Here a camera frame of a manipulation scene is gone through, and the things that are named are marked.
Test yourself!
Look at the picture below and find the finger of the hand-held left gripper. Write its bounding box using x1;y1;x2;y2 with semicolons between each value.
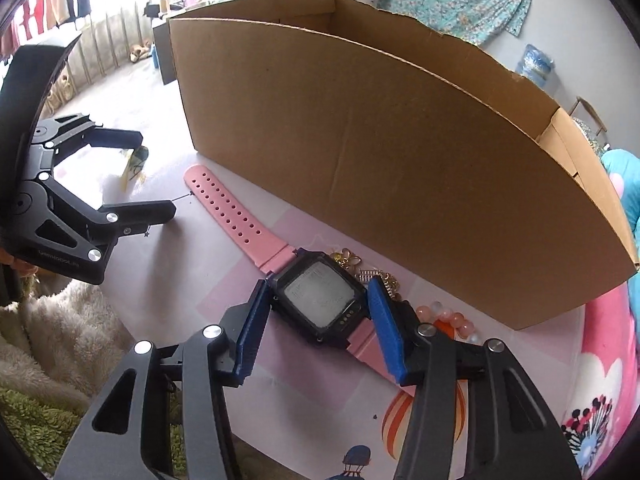
10;177;177;286
27;112;144;181

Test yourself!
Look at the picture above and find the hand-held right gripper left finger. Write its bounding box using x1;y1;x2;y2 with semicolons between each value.
55;279;274;480

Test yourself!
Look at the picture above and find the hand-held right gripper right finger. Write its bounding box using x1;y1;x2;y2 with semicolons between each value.
367;276;583;480

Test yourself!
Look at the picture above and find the small yellow jewelry card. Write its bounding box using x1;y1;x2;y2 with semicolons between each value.
121;145;149;192

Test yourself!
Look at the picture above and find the pink strap digital watch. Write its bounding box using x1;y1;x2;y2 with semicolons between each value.
183;164;418;388

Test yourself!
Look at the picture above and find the brown cardboard box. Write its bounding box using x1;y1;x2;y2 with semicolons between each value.
166;0;640;332

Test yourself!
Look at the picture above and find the dark cabinet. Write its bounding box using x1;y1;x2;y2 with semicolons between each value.
151;22;177;86

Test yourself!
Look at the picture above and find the cream fluffy blanket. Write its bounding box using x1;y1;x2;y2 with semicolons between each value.
0;280;136;411

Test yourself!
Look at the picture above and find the pink floral bed sheet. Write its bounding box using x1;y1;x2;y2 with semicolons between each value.
560;255;640;480

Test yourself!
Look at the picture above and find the green fluffy cloth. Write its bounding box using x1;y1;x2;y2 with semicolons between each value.
0;385;187;477

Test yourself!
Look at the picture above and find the grey patterned cloth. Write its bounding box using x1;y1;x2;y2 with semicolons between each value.
572;117;611;153

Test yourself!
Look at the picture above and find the blue quilt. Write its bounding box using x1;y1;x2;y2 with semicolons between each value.
600;149;640;261

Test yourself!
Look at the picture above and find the blue water jug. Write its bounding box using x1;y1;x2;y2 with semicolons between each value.
515;44;555;86

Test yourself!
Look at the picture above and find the orange bead bracelet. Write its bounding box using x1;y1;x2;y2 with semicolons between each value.
415;301;482;346

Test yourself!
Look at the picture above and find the thin brown frame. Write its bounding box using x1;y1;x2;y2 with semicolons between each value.
567;96;608;136

